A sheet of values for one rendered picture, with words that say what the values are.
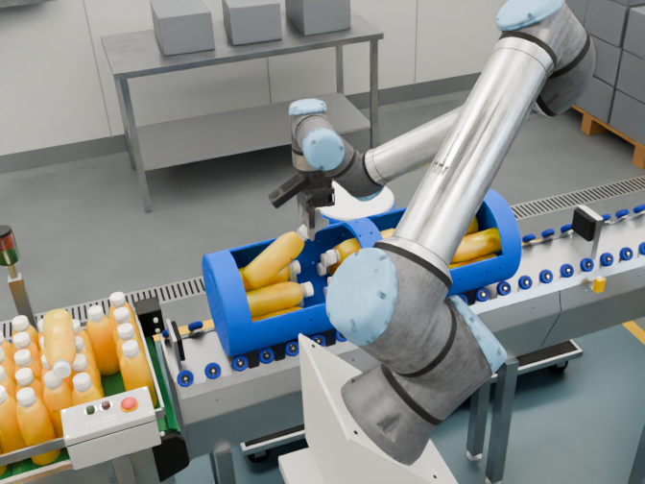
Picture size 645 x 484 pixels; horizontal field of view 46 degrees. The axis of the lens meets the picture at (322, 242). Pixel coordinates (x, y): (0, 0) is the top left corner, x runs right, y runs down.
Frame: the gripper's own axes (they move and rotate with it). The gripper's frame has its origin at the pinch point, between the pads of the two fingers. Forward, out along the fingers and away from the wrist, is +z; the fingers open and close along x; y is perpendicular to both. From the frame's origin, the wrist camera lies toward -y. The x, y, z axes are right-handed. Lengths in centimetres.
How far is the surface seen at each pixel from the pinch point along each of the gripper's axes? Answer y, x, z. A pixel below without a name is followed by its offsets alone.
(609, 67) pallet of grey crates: 287, 218, 74
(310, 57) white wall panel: 121, 334, 76
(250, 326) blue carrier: -21.1, -14.0, 14.9
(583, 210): 94, 2, 18
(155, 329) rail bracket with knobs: -43, 17, 32
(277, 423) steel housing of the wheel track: -15, -8, 58
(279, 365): -13.7, -11.2, 33.2
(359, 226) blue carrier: 15.6, 0.6, 2.2
